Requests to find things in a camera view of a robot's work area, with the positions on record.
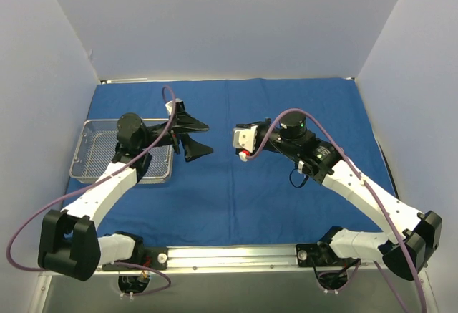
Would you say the wire mesh instrument tray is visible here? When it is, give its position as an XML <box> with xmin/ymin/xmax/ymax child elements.
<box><xmin>69</xmin><ymin>119</ymin><xmax>174</xmax><ymax>185</ymax></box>

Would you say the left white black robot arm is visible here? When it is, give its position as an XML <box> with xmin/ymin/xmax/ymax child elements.
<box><xmin>38</xmin><ymin>99</ymin><xmax>213</xmax><ymax>281</ymax></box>

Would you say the thin black wire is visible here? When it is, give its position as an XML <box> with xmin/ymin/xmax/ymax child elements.
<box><xmin>289</xmin><ymin>168</ymin><xmax>311</xmax><ymax>189</ymax></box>

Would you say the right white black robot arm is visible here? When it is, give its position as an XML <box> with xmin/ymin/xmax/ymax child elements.
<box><xmin>233</xmin><ymin>120</ymin><xmax>442</xmax><ymax>281</ymax></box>

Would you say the aluminium front rail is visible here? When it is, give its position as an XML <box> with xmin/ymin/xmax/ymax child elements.
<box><xmin>38</xmin><ymin>241</ymin><xmax>429</xmax><ymax>276</ymax></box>

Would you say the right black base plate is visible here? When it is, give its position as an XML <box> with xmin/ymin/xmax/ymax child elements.
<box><xmin>295</xmin><ymin>243</ymin><xmax>360</xmax><ymax>268</ymax></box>

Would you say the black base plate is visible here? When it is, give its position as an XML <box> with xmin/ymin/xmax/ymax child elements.
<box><xmin>115</xmin><ymin>246</ymin><xmax>169</xmax><ymax>271</ymax></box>
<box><xmin>295</xmin><ymin>243</ymin><xmax>360</xmax><ymax>268</ymax></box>

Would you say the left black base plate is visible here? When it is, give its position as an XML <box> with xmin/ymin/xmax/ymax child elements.
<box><xmin>115</xmin><ymin>246</ymin><xmax>169</xmax><ymax>271</ymax></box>

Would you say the blue surgical wrap cloth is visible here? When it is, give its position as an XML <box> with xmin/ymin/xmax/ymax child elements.
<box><xmin>97</xmin><ymin>78</ymin><xmax>393</xmax><ymax>246</ymax></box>

